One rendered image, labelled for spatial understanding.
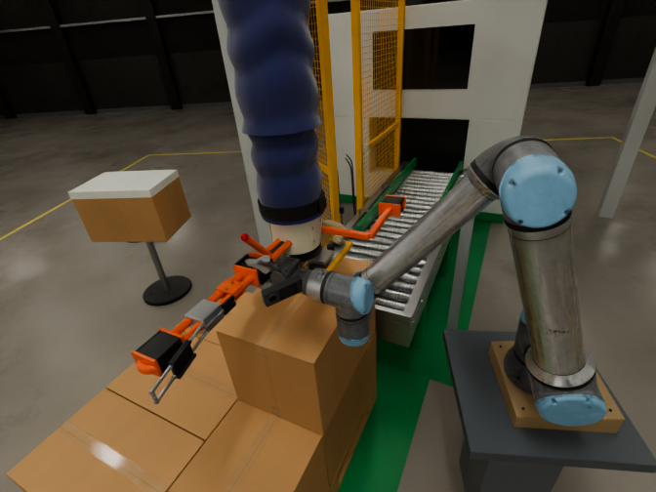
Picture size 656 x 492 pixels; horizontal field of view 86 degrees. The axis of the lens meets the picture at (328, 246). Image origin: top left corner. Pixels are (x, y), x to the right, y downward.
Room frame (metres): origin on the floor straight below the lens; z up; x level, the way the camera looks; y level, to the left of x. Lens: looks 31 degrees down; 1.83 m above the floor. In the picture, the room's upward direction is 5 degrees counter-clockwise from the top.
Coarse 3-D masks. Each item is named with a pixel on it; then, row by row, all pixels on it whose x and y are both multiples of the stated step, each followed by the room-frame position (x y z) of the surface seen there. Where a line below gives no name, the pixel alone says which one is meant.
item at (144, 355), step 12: (156, 336) 0.60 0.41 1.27; (168, 336) 0.60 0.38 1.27; (180, 336) 0.60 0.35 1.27; (144, 348) 0.57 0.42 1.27; (156, 348) 0.56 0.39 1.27; (168, 348) 0.56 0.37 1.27; (144, 360) 0.54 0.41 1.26; (156, 360) 0.53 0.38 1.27; (168, 360) 0.55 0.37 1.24; (156, 372) 0.53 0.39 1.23
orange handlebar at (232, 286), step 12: (384, 216) 1.14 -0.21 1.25; (324, 228) 1.09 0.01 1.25; (336, 228) 1.07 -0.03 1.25; (372, 228) 1.05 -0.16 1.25; (276, 240) 1.03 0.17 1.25; (288, 240) 1.02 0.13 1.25; (276, 252) 0.95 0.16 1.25; (240, 276) 0.84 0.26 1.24; (252, 276) 0.83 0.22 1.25; (216, 288) 0.78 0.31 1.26; (228, 288) 0.78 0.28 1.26; (240, 288) 0.78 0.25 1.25; (216, 300) 0.75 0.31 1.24; (180, 324) 0.65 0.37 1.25; (144, 372) 0.52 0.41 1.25
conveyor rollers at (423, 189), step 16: (416, 176) 3.37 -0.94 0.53; (432, 176) 3.30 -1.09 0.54; (448, 176) 3.24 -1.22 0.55; (400, 192) 2.99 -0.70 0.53; (416, 192) 2.93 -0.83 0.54; (432, 192) 2.88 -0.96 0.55; (416, 208) 2.65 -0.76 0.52; (384, 224) 2.41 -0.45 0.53; (400, 224) 2.36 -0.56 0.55; (352, 240) 2.17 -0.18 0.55; (368, 240) 2.19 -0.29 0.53; (384, 240) 2.14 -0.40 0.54; (352, 256) 1.97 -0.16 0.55; (368, 256) 2.00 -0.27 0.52; (416, 272) 1.75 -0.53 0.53; (400, 288) 1.62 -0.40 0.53; (384, 304) 1.48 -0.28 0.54; (400, 304) 1.46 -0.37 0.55
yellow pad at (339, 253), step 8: (328, 240) 1.21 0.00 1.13; (344, 240) 1.20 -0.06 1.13; (328, 248) 1.11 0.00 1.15; (336, 248) 1.14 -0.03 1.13; (344, 248) 1.14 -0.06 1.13; (336, 256) 1.08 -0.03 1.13; (344, 256) 1.10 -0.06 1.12; (312, 264) 1.00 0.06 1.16; (328, 264) 1.03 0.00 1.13; (336, 264) 1.04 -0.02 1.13
